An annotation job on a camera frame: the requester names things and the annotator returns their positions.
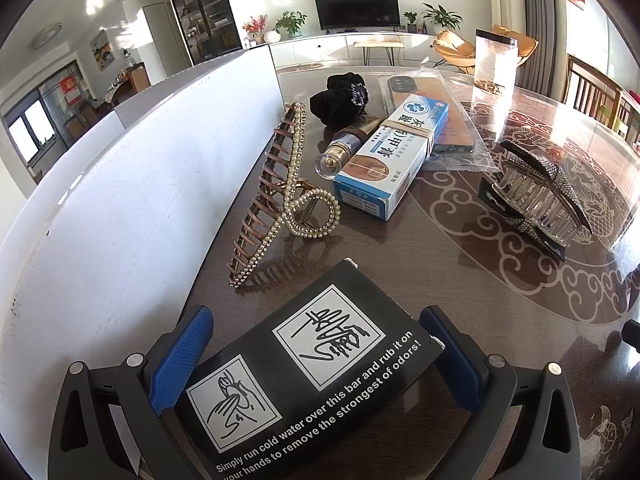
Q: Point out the white tv cabinet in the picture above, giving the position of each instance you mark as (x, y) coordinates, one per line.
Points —
(358, 49)

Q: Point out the black scrunchie with beads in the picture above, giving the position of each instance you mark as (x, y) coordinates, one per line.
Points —
(342, 103)

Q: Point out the black soap bar box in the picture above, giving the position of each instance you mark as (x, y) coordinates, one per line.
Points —
(309, 375)

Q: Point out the pearl gold hair claw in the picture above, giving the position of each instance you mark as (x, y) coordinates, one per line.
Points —
(284, 199)

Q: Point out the blue white ointment box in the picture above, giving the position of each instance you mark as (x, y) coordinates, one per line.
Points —
(378, 175)

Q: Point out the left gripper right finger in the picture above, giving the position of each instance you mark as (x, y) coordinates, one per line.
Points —
(544, 443)

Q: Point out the white cardboard sorting box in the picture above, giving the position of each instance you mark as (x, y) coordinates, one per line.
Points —
(105, 252)

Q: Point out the dark glass display cabinet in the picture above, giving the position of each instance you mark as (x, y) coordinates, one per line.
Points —
(208, 28)

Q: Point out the leafy floor plant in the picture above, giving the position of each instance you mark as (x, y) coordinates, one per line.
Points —
(441, 19)

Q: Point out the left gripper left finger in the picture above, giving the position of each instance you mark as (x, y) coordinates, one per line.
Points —
(85, 443)

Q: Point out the orange phone case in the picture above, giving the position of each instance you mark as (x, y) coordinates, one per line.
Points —
(424, 102)

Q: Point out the orange lounge chair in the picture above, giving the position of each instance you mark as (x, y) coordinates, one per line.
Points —
(461, 53)

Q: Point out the grey curtain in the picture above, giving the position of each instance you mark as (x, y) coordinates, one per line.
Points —
(545, 70)

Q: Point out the brown spray bottle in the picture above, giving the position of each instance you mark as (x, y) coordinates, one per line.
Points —
(340, 144)

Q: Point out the black flat television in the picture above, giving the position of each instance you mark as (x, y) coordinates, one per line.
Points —
(351, 14)

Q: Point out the wooden dining chair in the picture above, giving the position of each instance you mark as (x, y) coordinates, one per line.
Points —
(598, 96)

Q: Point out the green potted plant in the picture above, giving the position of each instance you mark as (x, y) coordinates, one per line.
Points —
(292, 23)

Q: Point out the wooden side table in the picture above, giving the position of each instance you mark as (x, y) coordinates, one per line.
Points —
(388, 47)

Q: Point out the rhinestone bow hair claw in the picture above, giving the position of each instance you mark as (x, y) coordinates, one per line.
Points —
(533, 195)

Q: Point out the red flower vase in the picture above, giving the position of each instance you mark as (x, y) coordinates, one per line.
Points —
(255, 29)

